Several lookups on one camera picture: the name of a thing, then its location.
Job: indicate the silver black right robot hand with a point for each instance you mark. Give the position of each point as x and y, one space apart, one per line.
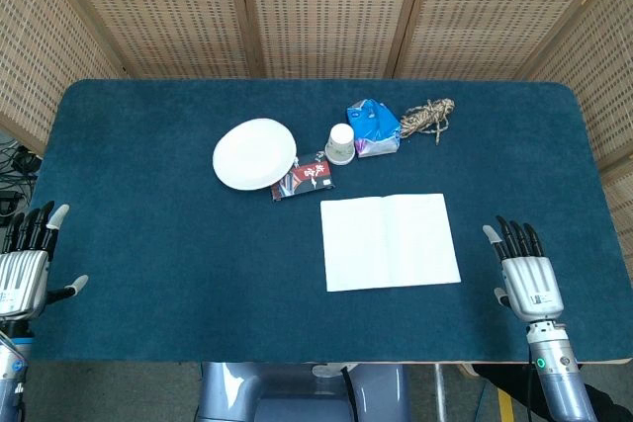
531 283

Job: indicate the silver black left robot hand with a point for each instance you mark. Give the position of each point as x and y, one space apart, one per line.
22 274

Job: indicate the white notebook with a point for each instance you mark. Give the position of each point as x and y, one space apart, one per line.
390 244

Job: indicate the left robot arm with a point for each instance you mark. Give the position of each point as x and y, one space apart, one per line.
10 372

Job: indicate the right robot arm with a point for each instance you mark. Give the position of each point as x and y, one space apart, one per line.
559 382

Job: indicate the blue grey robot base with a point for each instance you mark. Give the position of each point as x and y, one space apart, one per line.
297 397

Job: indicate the white metal table leg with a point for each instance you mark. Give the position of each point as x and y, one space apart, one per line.
438 392

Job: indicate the dark blue table mat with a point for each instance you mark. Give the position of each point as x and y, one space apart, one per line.
173 254

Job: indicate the blue tissue pack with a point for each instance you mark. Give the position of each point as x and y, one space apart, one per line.
373 125

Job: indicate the woven bamboo screen panel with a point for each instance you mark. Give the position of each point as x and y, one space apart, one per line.
494 7
148 7
329 7
44 36
603 71

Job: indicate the white floral paper cup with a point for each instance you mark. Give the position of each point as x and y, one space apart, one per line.
341 145

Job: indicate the red black small packet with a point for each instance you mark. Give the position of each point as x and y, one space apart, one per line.
304 180

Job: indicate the white paper plate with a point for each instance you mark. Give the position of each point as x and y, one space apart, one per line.
252 155

